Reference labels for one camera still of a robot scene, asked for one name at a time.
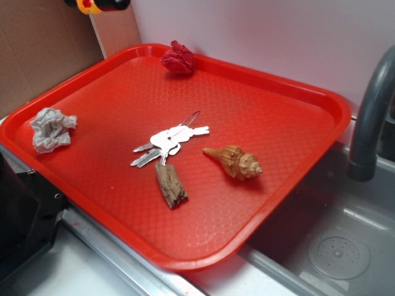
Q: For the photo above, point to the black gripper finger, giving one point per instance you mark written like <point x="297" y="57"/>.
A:
<point x="112" y="5"/>
<point x="71" y="3"/>

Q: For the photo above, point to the yellow rubber duck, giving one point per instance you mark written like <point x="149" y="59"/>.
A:
<point x="88" y="7"/>

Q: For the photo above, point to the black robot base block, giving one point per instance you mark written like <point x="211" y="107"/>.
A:
<point x="31" y="208"/>

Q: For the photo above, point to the brown cardboard panel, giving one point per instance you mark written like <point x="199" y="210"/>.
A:
<point x="44" y="43"/>

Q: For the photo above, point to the crumpled red cloth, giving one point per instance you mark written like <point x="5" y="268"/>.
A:
<point x="179" y="59"/>

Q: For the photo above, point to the crumpled white paper towel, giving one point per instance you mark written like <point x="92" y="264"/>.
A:
<point x="52" y="130"/>

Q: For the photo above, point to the silver key bunch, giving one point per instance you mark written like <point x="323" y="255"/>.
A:
<point x="168" y="142"/>

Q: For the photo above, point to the red plastic tray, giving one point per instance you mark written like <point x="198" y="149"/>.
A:
<point x="124" y="100"/>

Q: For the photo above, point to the brown driftwood piece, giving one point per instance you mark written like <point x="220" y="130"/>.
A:
<point x="170" y="184"/>

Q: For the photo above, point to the tan conch seashell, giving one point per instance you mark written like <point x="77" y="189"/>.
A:
<point x="235" y="162"/>

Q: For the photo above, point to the grey faucet spout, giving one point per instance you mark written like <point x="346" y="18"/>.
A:
<point x="373" y="134"/>

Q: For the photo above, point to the grey toy sink basin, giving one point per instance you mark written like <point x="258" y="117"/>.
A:
<point x="330" y="236"/>

